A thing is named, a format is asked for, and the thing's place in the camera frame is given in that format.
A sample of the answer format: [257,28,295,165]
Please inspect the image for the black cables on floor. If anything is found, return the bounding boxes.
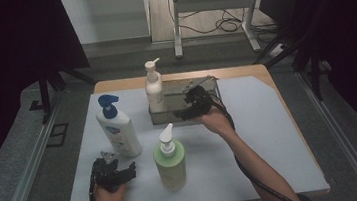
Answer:
[169,0,283,54]

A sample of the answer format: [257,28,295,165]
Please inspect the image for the aluminium floor rail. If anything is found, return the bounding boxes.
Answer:
[296,65,357,201]
[0,92,74,201]

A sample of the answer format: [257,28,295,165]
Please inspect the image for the grey wire mesh basket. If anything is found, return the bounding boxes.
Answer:
[144,74,226,127]

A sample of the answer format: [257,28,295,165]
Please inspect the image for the cream white pump bottle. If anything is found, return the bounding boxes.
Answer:
[141,57,169,116]

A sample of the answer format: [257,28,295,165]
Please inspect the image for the white power strip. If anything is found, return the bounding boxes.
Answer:
[267,42,289,60]

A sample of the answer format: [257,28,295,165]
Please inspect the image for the white bottle with blue pump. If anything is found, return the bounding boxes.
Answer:
[93,90,144,162]

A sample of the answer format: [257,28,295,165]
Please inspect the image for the black metal stand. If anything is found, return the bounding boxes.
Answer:
[249,29,335,108]
[24,57,103,126]

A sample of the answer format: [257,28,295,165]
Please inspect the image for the dark curtain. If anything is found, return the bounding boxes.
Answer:
[257,0,357,164]
[0,0,102,189]

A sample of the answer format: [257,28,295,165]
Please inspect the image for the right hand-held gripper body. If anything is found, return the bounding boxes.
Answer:
[180,74,220,119]

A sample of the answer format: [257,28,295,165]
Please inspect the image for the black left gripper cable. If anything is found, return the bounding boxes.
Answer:
[84,169,100,201]

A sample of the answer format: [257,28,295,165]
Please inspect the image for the pale grey table mat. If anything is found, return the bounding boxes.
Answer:
[51,68,333,201]

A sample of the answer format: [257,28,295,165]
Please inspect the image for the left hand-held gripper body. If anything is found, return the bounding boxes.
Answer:
[88,148,134,195]

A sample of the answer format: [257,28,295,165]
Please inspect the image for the person's right hand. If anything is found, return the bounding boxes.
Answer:
[193,103,237,141]

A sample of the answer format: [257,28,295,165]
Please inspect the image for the white cabinet panel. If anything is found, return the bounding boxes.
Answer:
[60,0,154,47]

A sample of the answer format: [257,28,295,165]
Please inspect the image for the white metal desk frame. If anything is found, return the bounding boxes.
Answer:
[168,0,269,62]

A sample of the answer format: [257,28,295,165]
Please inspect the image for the green bottle with white pump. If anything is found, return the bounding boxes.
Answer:
[149,121,190,194]

